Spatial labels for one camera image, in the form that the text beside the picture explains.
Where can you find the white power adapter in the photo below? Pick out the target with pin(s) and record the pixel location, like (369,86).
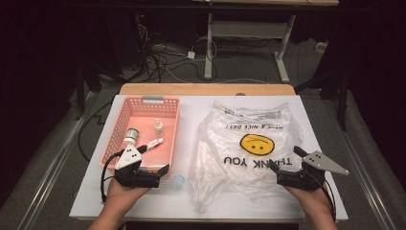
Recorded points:
(191,55)

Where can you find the small white box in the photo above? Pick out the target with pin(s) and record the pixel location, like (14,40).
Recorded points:
(321,47)

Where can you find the person's right hand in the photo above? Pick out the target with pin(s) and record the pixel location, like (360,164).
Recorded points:
(314,199)

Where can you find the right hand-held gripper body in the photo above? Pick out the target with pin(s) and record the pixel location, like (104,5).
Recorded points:
(306,177)

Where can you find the white tube with red end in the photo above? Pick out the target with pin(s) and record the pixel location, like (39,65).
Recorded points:
(155,143)

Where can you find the small white dropper bottle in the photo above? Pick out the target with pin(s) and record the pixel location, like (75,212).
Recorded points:
(158,128)

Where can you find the clear smiley plastic bag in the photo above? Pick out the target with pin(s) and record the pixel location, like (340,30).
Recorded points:
(236,127)

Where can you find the black stand leg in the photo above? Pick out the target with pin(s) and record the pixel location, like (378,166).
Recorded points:
(80,96)

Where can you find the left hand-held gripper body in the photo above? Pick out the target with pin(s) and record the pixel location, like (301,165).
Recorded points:
(127,159)

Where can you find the wooden table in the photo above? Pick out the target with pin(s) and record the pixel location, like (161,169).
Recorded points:
(207,88)

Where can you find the metal floor rail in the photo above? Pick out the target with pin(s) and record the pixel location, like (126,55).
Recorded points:
(56,166)
(372,195)

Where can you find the white metal desk frame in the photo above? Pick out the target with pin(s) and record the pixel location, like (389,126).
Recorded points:
(209,48)

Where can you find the white board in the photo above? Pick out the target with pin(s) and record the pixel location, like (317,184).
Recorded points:
(191,198)

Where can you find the white jar with green label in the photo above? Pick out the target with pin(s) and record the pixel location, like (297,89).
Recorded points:
(131,135)

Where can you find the pink plastic basket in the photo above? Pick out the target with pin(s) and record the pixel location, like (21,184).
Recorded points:
(150,127)

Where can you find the person's left hand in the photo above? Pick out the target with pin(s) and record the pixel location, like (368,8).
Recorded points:
(123,195)

